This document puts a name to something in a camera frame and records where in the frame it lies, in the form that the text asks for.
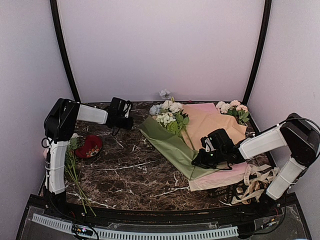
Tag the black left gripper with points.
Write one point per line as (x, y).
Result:
(130, 125)

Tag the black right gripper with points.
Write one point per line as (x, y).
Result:
(201, 161)

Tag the peach green wrapping paper sheet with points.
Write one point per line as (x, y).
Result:
(173, 148)

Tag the blue flower stem bunch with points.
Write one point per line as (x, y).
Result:
(164, 94)

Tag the white rose stem bunch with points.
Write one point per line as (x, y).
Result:
(174, 107)

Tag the green hydrangea leaf bunch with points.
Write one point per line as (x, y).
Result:
(172, 122)

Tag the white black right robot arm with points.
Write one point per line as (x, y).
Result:
(299, 135)

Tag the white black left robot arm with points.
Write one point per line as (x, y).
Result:
(59, 126)

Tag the dark red floral bowl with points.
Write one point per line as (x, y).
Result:
(90, 146)

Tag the pink wrapping paper sheet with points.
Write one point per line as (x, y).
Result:
(217, 175)

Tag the pink rose stem bunch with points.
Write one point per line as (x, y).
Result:
(72, 160)

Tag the cream ribbon pile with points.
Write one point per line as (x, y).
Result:
(256, 180)

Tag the pink white rose bunch right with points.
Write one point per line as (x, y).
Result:
(239, 111)

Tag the white slotted cable duct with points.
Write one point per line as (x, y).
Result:
(121, 231)

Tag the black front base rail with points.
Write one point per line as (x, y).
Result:
(234, 215)

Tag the black vertical frame post left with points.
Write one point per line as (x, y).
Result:
(63, 50)

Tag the black vertical frame post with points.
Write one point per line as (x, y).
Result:
(259, 50)
(63, 50)

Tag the black vertical frame post right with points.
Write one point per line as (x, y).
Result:
(259, 50)

